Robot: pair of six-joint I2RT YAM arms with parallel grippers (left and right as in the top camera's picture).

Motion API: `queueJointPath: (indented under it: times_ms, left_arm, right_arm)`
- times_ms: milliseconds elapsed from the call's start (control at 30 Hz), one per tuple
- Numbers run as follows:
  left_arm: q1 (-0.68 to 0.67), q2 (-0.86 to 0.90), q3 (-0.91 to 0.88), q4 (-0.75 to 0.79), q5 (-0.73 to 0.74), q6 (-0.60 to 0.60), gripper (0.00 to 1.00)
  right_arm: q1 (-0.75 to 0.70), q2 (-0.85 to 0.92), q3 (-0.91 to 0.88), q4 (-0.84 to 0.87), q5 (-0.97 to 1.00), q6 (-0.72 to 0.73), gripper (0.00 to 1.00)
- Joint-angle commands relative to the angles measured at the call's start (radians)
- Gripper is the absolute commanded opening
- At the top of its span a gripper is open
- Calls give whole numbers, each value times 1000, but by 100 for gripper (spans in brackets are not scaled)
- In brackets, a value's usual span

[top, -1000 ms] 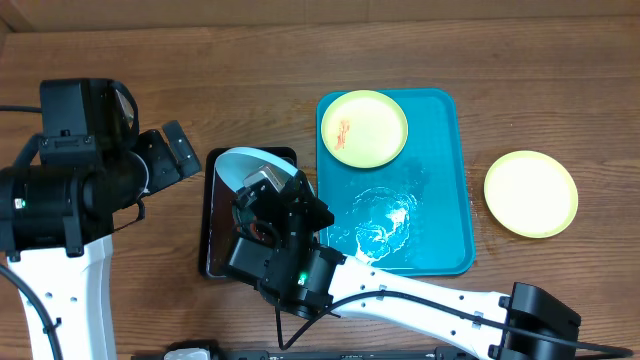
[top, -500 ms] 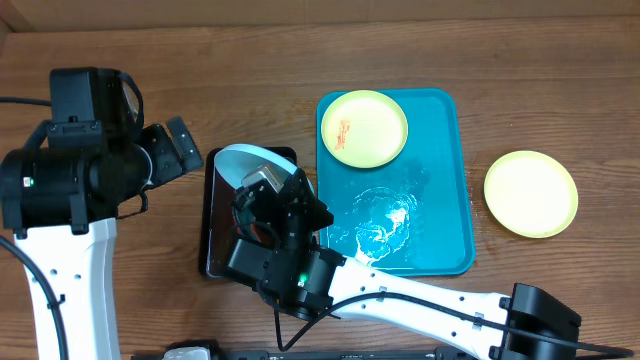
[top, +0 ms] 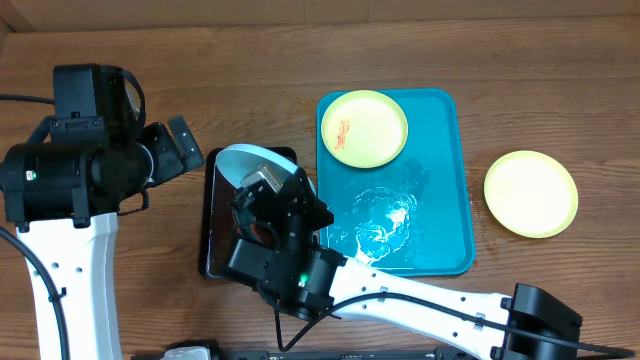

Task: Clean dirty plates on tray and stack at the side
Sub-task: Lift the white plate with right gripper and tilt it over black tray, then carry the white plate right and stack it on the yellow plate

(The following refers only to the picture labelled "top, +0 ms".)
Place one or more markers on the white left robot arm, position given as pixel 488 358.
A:
pixel 62 189

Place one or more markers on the blue plastic tray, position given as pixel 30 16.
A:
pixel 410 217

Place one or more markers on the yellow plate front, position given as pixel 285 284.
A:
pixel 531 194

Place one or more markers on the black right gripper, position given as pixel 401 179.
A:
pixel 310 213

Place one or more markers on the black water tray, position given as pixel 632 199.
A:
pixel 217 219

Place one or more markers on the light blue plate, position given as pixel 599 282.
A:
pixel 236 161

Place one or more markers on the pink green sponge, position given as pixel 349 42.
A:
pixel 262 235

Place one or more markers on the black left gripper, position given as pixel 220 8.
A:
pixel 166 163

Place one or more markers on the yellow plate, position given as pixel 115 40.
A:
pixel 531 194
pixel 364 129

